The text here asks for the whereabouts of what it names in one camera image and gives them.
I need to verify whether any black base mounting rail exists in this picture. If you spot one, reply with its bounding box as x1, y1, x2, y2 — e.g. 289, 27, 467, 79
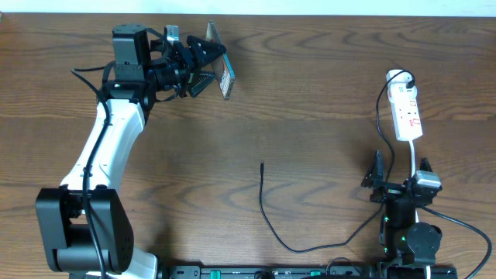
157, 262, 458, 279

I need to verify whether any white power strip cord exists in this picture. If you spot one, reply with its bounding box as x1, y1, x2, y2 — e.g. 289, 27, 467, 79
408, 139, 432, 279

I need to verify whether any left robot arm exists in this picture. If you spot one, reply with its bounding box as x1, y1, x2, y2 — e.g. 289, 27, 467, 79
35, 22, 235, 278

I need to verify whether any white power strip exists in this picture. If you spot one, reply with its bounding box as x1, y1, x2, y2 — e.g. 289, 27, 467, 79
386, 69, 423, 142

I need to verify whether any black charging cable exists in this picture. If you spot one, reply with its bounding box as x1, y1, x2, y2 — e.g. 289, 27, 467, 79
258, 69, 417, 254

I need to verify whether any black left camera cable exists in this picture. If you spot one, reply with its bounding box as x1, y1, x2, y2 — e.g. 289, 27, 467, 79
71, 65, 113, 279

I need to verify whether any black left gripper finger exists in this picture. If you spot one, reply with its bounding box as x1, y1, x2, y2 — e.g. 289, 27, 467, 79
187, 36, 226, 69
188, 71, 215, 98

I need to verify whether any Galaxy S25 Ultra smartphone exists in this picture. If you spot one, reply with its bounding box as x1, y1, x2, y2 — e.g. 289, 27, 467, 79
205, 20, 236, 100

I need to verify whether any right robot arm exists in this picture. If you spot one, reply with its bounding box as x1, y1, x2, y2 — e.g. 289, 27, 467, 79
361, 150, 443, 278

